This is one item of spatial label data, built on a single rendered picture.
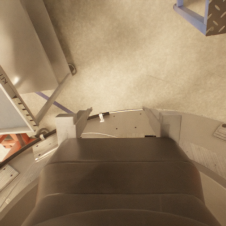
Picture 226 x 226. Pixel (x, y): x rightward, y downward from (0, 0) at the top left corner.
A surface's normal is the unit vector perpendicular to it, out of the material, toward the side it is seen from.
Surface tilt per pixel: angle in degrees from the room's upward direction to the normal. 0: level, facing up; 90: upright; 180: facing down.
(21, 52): 0
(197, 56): 0
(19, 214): 66
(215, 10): 0
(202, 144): 90
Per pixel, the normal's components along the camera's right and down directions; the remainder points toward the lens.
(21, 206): 0.80, 0.21
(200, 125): -0.22, -0.77
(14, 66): -0.12, 0.63
